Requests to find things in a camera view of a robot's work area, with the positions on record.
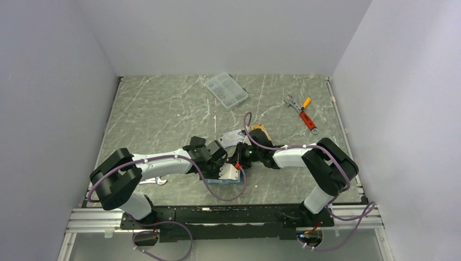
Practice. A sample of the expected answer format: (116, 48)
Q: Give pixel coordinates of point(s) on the blue card holder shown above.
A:
(240, 180)

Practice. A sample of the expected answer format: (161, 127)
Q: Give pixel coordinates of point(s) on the silver open-end wrench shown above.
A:
(156, 180)

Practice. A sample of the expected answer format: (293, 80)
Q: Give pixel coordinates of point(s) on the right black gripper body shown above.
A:
(246, 155)

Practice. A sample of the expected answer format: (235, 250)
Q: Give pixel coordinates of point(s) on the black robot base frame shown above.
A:
(280, 221)

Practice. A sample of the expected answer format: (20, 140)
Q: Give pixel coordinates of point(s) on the aluminium rail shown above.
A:
(94, 220)

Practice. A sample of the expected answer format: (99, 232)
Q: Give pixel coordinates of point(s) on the orange handled screwdriver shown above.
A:
(305, 104)

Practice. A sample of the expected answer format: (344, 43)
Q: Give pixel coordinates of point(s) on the orange credit card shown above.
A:
(262, 129)

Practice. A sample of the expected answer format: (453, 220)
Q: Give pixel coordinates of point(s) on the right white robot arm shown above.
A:
(331, 168)

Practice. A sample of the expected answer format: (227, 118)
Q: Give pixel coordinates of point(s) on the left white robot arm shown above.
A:
(114, 180)

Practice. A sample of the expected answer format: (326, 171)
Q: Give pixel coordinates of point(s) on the silver credit card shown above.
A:
(232, 138)

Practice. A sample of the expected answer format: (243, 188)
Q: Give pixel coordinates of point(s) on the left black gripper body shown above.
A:
(212, 171)

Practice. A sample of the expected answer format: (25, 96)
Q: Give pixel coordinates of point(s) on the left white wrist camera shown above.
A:
(229, 172)

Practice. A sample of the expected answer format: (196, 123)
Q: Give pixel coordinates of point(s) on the clear plastic organizer box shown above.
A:
(227, 91)

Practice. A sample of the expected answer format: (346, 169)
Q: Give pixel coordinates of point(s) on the red handled adjustable wrench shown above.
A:
(292, 101)

